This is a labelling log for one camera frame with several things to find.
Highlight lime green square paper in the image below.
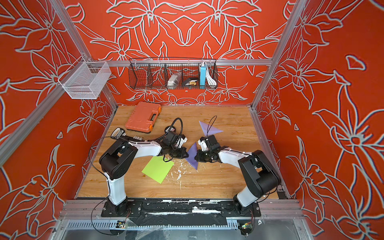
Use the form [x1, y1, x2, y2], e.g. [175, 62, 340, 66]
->
[142, 156, 174, 184]

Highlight light blue box in basket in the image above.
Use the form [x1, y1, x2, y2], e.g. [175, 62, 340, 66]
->
[199, 65, 207, 89]

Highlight white slotted cable duct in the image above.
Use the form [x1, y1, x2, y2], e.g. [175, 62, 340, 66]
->
[66, 219, 239, 231]

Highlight black wire wall basket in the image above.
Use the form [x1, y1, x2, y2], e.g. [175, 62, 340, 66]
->
[128, 58, 219, 90]

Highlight orange plastic tool case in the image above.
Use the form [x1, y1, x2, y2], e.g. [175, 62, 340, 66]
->
[125, 102, 162, 134]

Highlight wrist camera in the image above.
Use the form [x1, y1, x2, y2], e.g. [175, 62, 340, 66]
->
[175, 135, 188, 148]
[198, 135, 221, 152]

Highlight clear plastic wall bin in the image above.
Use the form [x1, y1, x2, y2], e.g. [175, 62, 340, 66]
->
[59, 62, 111, 100]

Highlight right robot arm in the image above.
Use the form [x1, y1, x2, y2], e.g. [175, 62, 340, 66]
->
[195, 146, 282, 216]

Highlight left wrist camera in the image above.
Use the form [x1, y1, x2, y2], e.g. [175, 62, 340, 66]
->
[175, 135, 188, 148]

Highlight light lavender square paper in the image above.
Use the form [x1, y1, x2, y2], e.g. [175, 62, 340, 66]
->
[199, 121, 223, 136]

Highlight white cables in basket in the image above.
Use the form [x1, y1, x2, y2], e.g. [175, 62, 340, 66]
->
[206, 64, 218, 88]

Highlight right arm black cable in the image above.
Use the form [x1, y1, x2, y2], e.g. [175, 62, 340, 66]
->
[206, 115, 218, 137]

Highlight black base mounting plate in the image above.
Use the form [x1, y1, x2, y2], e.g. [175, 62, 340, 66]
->
[101, 199, 261, 218]

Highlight silver packet in basket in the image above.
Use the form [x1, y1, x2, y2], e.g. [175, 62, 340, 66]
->
[167, 72, 182, 90]

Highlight black item in basket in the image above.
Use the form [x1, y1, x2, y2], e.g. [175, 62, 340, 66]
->
[182, 78, 200, 87]

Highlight black round disc with label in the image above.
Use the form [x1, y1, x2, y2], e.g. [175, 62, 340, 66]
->
[164, 126, 176, 134]

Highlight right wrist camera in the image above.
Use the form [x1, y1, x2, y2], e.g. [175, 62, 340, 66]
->
[198, 135, 221, 152]

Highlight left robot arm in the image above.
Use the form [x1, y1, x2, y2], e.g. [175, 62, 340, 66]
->
[99, 137, 189, 217]

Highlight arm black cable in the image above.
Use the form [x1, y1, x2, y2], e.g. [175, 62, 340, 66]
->
[154, 117, 184, 141]
[206, 115, 218, 137]

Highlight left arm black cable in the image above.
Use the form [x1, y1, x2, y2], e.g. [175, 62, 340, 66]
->
[154, 117, 184, 141]

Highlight dark purple square paper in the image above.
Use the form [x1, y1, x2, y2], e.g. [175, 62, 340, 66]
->
[186, 142, 198, 170]

